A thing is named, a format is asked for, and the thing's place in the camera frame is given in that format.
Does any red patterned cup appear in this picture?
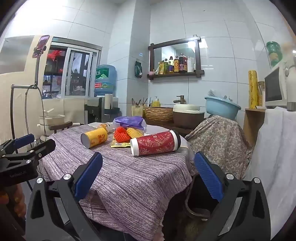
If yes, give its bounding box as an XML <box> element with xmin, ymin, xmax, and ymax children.
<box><xmin>130</xmin><ymin>130</ymin><xmax>181</xmax><ymax>156</ymax></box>

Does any yellow tube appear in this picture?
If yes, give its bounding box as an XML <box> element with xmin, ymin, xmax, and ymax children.
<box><xmin>248</xmin><ymin>70</ymin><xmax>258</xmax><ymax>109</ymax></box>

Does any white cooking pot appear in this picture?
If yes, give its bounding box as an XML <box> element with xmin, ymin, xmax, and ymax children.
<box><xmin>37</xmin><ymin>115</ymin><xmax>66</xmax><ymax>137</ymax></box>

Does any blue water jug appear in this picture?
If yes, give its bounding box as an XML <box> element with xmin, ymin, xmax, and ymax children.
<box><xmin>94</xmin><ymin>64</ymin><xmax>117</xmax><ymax>97</ymax></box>

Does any light blue basin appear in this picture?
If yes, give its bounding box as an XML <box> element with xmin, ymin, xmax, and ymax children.
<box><xmin>205</xmin><ymin>96</ymin><xmax>241</xmax><ymax>121</ymax></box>

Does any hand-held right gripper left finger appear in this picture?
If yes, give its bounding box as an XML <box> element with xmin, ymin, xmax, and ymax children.
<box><xmin>25</xmin><ymin>152</ymin><xmax>103</xmax><ymax>241</ymax></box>

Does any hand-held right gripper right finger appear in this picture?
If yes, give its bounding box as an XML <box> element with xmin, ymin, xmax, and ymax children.
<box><xmin>194</xmin><ymin>151</ymin><xmax>271</xmax><ymax>241</ymax></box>

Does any wooden cabinet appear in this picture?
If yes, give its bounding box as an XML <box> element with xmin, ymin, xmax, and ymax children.
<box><xmin>243</xmin><ymin>108</ymin><xmax>266</xmax><ymax>149</ymax></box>

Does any bundle of chopsticks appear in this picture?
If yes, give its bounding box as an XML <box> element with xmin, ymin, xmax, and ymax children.
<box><xmin>132</xmin><ymin>97</ymin><xmax>148</xmax><ymax>106</ymax></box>

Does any person's left hand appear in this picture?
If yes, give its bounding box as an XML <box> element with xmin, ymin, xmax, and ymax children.
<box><xmin>9</xmin><ymin>185</ymin><xmax>27</xmax><ymax>218</ymax></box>

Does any green tin can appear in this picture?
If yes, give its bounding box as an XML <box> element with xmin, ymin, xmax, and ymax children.
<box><xmin>266</xmin><ymin>41</ymin><xmax>282</xmax><ymax>68</ymax></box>

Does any black wall pouch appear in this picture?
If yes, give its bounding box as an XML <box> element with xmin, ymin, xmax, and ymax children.
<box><xmin>134</xmin><ymin>60</ymin><xmax>143</xmax><ymax>79</ymax></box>

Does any yellow packet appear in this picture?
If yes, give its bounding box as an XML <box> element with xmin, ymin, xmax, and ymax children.
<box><xmin>110</xmin><ymin>137</ymin><xmax>131</xmax><ymax>148</ymax></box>

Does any dark wooden counter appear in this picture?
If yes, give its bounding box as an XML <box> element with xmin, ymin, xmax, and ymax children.
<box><xmin>144</xmin><ymin>118</ymin><xmax>197</xmax><ymax>137</ymax></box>

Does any yellow foam fruit net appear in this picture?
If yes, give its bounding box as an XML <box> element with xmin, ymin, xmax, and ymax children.
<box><xmin>126</xmin><ymin>127</ymin><xmax>144</xmax><ymax>139</ymax></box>

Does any grey rag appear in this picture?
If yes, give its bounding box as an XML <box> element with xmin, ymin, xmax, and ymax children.
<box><xmin>208</xmin><ymin>90</ymin><xmax>233</xmax><ymax>102</ymax></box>

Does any red foam fruit net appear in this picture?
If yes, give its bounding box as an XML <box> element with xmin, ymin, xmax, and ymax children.
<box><xmin>114</xmin><ymin>126</ymin><xmax>131</xmax><ymax>142</ymax></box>

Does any wooden framed mirror shelf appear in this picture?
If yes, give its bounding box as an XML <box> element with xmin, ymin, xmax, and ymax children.
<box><xmin>147</xmin><ymin>35</ymin><xmax>205</xmax><ymax>80</ymax></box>

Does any yellow drink can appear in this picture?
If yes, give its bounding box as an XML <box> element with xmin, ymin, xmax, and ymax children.
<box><xmin>80</xmin><ymin>127</ymin><xmax>108</xmax><ymax>149</ymax></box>

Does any sliding window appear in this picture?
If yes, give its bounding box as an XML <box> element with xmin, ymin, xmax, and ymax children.
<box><xmin>43</xmin><ymin>37</ymin><xmax>102</xmax><ymax>99</ymax></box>

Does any white cloth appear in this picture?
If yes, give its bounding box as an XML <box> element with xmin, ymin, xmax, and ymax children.
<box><xmin>244</xmin><ymin>107</ymin><xmax>296</xmax><ymax>223</ymax></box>

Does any row of condiment bottles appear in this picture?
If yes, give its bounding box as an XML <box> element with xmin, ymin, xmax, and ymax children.
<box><xmin>154</xmin><ymin>53</ymin><xmax>196</xmax><ymax>75</ymax></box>

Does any glass jar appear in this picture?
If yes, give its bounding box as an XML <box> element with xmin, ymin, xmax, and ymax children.
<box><xmin>258</xmin><ymin>81</ymin><xmax>265</xmax><ymax>107</ymax></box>

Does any black phone stand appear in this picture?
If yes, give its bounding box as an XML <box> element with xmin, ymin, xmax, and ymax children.
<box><xmin>10</xmin><ymin>45</ymin><xmax>48</xmax><ymax>149</ymax></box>

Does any brown pot white lid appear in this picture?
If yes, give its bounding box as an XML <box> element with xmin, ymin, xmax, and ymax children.
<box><xmin>172</xmin><ymin>104</ymin><xmax>205</xmax><ymax>130</ymax></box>

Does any wicker basket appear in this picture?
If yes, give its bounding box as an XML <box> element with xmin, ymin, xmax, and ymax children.
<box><xmin>144</xmin><ymin>107</ymin><xmax>174</xmax><ymax>123</ymax></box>

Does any white microwave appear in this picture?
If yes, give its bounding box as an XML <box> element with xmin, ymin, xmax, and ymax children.
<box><xmin>264</xmin><ymin>65</ymin><xmax>288</xmax><ymax>108</ymax></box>

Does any paper cup tube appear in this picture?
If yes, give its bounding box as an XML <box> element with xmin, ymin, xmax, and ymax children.
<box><xmin>105</xmin><ymin>94</ymin><xmax>114</xmax><ymax>115</ymax></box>

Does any beige cloth cover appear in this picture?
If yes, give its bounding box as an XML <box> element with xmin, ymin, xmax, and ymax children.
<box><xmin>0</xmin><ymin>67</ymin><xmax>86</xmax><ymax>153</ymax></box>

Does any beige chopstick holder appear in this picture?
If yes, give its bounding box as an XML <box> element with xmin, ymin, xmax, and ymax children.
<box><xmin>131</xmin><ymin>105</ymin><xmax>144</xmax><ymax>117</ymax></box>

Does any floral cloth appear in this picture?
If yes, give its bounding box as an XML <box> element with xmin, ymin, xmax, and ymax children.
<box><xmin>185</xmin><ymin>115</ymin><xmax>253</xmax><ymax>183</ymax></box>

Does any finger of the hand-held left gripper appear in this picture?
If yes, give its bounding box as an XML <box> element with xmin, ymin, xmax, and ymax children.
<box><xmin>25</xmin><ymin>138</ymin><xmax>56</xmax><ymax>163</ymax></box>
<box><xmin>0</xmin><ymin>134</ymin><xmax>35</xmax><ymax>156</ymax></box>

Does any grey water dispenser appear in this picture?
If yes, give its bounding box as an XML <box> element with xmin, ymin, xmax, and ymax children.
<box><xmin>84</xmin><ymin>96</ymin><xmax>121</xmax><ymax>130</ymax></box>

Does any purple plastic bag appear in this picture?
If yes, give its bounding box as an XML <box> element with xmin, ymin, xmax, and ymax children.
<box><xmin>112</xmin><ymin>116</ymin><xmax>147</xmax><ymax>135</ymax></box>

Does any orange juice bottle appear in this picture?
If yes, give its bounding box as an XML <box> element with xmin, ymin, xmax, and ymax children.
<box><xmin>97</xmin><ymin>123</ymin><xmax>114</xmax><ymax>133</ymax></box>

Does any smartphone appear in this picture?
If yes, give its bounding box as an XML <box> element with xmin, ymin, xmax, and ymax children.
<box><xmin>32</xmin><ymin>35</ymin><xmax>50</xmax><ymax>58</ymax></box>

